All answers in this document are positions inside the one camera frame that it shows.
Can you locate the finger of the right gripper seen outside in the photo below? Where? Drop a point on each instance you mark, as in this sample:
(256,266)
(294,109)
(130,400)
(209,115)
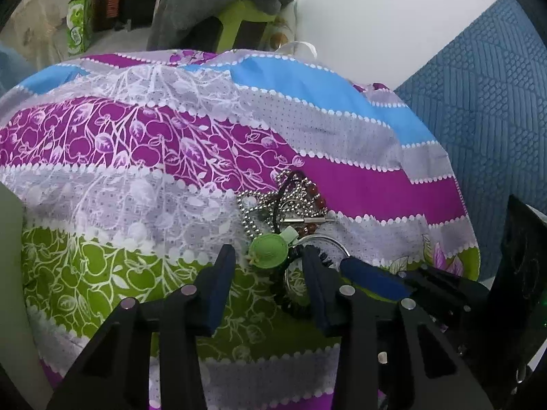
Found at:
(374,279)

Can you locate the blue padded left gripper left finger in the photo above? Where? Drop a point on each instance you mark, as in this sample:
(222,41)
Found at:
(112,371)

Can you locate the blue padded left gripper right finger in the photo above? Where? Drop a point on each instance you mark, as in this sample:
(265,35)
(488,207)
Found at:
(369,328)

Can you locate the green round hair clip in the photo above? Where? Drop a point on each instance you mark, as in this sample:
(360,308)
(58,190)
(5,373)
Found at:
(270,250)

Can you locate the white cardboard box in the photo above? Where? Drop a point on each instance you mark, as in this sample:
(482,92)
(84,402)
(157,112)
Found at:
(19,355)

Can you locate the colourful striped floral quilt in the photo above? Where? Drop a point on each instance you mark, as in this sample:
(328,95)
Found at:
(134,170)

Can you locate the green plastic stool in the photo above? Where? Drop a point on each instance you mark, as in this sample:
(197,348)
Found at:
(243,26)

